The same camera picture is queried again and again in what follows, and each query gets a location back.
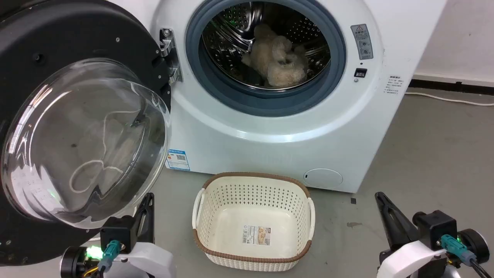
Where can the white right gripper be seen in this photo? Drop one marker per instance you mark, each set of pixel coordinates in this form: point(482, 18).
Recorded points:
point(409, 258)

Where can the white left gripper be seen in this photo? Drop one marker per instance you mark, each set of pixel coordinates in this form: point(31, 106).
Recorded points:
point(150, 260)

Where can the black washer door with glass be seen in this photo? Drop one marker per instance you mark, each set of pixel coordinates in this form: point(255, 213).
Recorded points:
point(58, 31)

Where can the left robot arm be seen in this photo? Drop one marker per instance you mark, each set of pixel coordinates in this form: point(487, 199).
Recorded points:
point(73, 262)

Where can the white front-load washing machine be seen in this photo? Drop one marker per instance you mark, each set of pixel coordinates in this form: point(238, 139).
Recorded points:
point(308, 135)

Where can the black door latch socket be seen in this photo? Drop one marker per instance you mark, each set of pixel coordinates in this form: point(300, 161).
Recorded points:
point(360, 73)

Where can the metal door hinge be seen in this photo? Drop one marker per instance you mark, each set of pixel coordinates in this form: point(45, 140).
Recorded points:
point(170, 50)

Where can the blue energy label sticker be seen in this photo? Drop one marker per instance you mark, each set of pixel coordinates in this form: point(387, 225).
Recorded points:
point(178, 159)

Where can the cream plastic laundry basket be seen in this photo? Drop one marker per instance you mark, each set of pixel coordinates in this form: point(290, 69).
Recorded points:
point(216, 200)

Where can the round filter cover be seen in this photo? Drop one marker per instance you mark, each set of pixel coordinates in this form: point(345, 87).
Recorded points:
point(323, 178)

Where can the paper label sticker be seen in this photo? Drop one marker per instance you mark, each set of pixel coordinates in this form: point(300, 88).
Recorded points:
point(256, 234)

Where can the printed text sticker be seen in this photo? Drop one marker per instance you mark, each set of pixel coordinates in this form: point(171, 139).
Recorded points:
point(393, 85)

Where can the black baseboard strip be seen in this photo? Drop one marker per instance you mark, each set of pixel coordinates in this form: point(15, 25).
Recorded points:
point(455, 85)

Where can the grey warning sticker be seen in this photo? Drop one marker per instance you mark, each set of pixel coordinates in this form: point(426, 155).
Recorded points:
point(362, 41)

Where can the beige plush toy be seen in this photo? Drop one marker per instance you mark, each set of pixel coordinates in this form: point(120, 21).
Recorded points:
point(276, 58)

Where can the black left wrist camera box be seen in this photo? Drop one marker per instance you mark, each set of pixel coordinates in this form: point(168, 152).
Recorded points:
point(117, 236)

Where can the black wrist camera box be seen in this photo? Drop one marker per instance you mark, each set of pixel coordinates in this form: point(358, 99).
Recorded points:
point(434, 227)
point(117, 236)

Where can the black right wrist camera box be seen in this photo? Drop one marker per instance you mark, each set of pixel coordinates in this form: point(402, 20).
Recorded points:
point(434, 227)

